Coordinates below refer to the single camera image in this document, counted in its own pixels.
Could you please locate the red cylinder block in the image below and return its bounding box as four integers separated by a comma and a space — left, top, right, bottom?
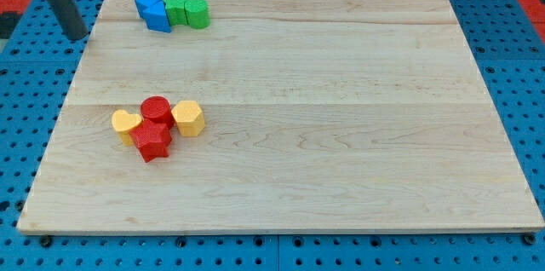
141, 95, 175, 129

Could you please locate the green star block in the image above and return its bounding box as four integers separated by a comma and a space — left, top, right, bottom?
163, 0, 188, 26

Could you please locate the green cylinder block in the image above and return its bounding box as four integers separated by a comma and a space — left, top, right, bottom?
185, 0, 210, 29

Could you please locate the blue triangle block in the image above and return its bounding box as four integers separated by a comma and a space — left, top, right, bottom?
142, 1, 171, 33

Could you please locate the yellow heart block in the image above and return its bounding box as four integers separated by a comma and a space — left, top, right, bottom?
111, 109, 143, 146

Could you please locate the yellow hexagon block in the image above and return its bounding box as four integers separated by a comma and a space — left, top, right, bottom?
171, 101, 205, 137

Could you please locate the light wooden board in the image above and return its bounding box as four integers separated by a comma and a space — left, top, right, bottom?
17, 0, 544, 236

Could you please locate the blue cube block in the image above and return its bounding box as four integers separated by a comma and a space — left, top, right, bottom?
135, 0, 162, 18

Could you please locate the red star block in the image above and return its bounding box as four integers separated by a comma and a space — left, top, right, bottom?
129, 119, 172, 163

